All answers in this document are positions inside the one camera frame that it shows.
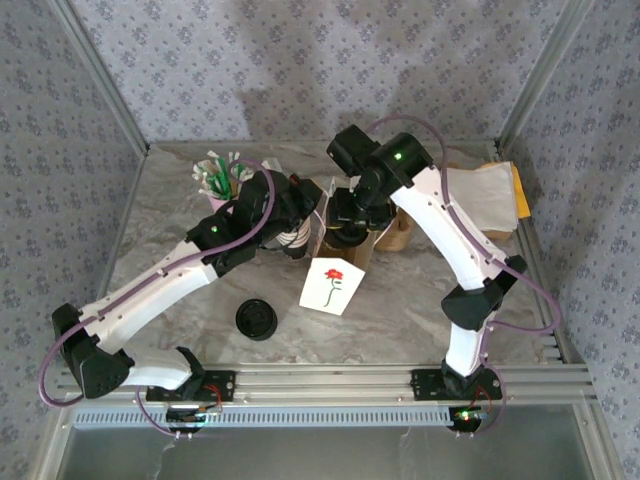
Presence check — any left small circuit board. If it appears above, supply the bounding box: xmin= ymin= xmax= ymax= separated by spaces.
xmin=166 ymin=405 xmax=223 ymax=427

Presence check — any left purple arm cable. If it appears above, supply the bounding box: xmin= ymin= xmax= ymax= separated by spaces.
xmin=38 ymin=158 xmax=276 ymax=441

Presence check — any right small circuit board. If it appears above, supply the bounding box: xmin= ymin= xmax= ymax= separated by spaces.
xmin=451 ymin=405 xmax=489 ymax=426

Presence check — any black mounting plate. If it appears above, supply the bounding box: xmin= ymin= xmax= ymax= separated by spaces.
xmin=145 ymin=368 xmax=237 ymax=403
xmin=410 ymin=368 xmax=503 ymax=401

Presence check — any white floral paper bag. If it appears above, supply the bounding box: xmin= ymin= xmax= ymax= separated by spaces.
xmin=298 ymin=177 xmax=397 ymax=317

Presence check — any stack of white napkins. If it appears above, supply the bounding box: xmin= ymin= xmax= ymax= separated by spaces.
xmin=442 ymin=160 xmax=517 ymax=242

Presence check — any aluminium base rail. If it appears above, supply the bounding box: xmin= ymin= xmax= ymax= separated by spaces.
xmin=53 ymin=363 xmax=599 ymax=407

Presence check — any grey slotted cable duct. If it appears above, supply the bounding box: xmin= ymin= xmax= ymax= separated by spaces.
xmin=72 ymin=405 xmax=454 ymax=429

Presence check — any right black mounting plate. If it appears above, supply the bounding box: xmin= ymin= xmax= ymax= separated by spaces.
xmin=410 ymin=368 xmax=503 ymax=401

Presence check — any white paper napkin stack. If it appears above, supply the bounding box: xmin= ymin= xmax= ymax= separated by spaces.
xmin=444 ymin=162 xmax=519 ymax=232

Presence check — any stack of black lids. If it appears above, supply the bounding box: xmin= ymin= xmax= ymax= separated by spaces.
xmin=235 ymin=298 xmax=278 ymax=342

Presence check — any stack of paper cups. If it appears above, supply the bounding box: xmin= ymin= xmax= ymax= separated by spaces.
xmin=277 ymin=219 xmax=312 ymax=260

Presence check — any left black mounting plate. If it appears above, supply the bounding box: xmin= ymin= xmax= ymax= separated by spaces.
xmin=145 ymin=368 xmax=237 ymax=403

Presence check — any small circuit board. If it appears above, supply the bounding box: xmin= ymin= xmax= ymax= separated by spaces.
xmin=166 ymin=405 xmax=223 ymax=427
xmin=451 ymin=405 xmax=489 ymax=426

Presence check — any aluminium corner post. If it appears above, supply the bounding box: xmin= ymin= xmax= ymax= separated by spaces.
xmin=47 ymin=0 xmax=151 ymax=154
xmin=493 ymin=0 xmax=597 ymax=151

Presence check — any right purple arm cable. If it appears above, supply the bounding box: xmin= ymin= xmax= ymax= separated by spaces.
xmin=367 ymin=114 xmax=561 ymax=441

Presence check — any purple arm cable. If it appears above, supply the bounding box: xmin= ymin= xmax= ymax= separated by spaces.
xmin=367 ymin=114 xmax=561 ymax=441
xmin=38 ymin=158 xmax=276 ymax=441

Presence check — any grey metal panel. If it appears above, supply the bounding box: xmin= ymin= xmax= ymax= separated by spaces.
xmin=37 ymin=404 xmax=624 ymax=480

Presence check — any green paper drinking straw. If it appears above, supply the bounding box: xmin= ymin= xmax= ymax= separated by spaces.
xmin=210 ymin=157 xmax=234 ymax=197

